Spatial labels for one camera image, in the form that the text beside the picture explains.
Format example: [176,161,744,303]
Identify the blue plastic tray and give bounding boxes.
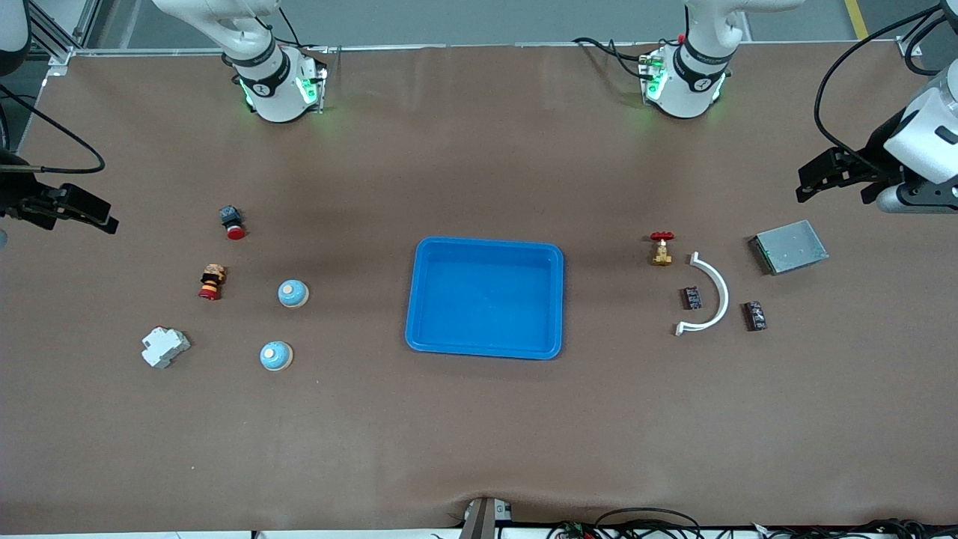
[405,237,564,361]

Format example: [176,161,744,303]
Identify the grey metal box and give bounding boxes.
[749,219,830,276]

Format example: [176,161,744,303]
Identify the red button with orange body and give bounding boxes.
[198,264,228,301]

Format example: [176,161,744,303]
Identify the white circuit breaker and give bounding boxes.
[141,326,192,369]

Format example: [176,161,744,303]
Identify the brown table mat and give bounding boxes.
[0,41,958,534]

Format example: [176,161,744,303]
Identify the white curved plastic bracket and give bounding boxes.
[675,252,730,336]

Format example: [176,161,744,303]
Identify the black arm base cable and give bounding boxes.
[573,36,652,79]

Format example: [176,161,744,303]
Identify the black cable bundle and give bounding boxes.
[546,508,958,539]

